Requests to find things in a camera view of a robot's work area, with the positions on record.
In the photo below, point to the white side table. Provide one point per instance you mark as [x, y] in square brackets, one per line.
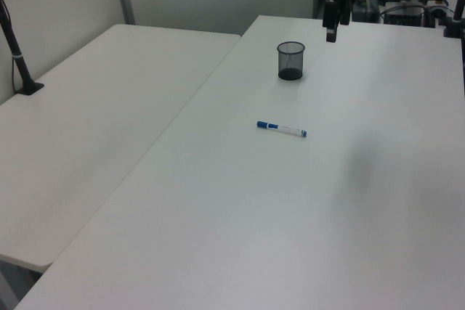
[91, 125]

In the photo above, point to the black mesh pen cup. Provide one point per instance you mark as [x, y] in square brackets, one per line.
[290, 65]

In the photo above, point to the black electronics box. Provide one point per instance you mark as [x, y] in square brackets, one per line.
[367, 7]

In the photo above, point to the blue and white marker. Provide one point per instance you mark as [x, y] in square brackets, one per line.
[283, 129]

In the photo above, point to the grey device with knob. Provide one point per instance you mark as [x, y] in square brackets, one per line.
[437, 10]

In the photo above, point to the black clamped camera pole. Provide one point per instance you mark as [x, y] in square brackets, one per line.
[16, 56]

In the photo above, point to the black clamped pole with clamp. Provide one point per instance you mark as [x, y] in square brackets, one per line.
[458, 8]

